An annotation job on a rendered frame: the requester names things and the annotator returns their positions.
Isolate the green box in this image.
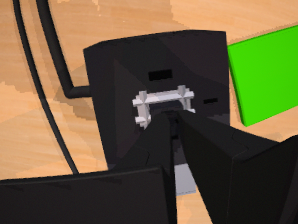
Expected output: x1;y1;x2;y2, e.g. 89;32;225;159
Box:
227;26;298;127

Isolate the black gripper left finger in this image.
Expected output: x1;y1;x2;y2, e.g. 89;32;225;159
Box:
0;113;178;224

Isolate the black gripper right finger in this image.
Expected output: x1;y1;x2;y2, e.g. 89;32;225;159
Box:
177;109;298;224

